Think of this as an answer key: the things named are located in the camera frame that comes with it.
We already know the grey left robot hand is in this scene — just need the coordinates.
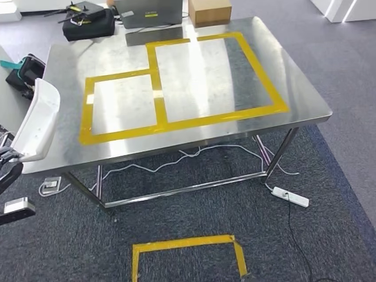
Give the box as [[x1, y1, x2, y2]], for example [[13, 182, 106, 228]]
[[0, 146, 24, 196]]

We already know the short white cable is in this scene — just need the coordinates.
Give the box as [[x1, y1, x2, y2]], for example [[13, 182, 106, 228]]
[[39, 177, 72, 198]]

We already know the white block furniture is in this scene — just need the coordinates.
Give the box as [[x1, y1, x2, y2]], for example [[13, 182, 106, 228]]
[[310, 0, 376, 24], [0, 0, 23, 23]]

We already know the yellow floor tape marking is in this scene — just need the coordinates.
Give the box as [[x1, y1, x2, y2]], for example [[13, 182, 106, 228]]
[[131, 234, 248, 282]]

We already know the stainless steel workbench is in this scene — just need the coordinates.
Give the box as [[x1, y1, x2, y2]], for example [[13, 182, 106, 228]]
[[22, 16, 333, 215]]

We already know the grey laptop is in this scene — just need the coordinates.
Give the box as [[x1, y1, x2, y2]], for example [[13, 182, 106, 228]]
[[115, 0, 183, 30]]

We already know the white curved plastic shell part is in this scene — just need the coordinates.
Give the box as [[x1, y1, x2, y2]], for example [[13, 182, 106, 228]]
[[11, 78, 60, 163]]

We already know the black bag teal strap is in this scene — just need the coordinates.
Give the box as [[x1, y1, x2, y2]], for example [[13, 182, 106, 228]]
[[0, 53, 46, 100]]

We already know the black floor cable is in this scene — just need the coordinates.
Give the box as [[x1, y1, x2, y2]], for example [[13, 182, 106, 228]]
[[286, 194, 341, 282]]

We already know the black router with antennas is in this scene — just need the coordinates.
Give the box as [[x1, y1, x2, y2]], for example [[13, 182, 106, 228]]
[[44, 1, 106, 24]]

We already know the long white power strip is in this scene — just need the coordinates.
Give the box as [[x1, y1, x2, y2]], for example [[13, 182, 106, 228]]
[[270, 186, 310, 208]]

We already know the black soft bag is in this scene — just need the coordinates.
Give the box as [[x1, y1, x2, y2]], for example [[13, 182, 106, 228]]
[[62, 8, 116, 42]]

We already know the brown cardboard box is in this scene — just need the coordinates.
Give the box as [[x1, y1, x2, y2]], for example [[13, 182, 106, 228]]
[[188, 0, 233, 28]]

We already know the grey floor outlet box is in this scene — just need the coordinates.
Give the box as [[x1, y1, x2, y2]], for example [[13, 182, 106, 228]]
[[41, 176, 62, 196]]

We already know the long white cable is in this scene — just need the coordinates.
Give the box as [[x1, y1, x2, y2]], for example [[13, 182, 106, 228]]
[[89, 144, 300, 192]]

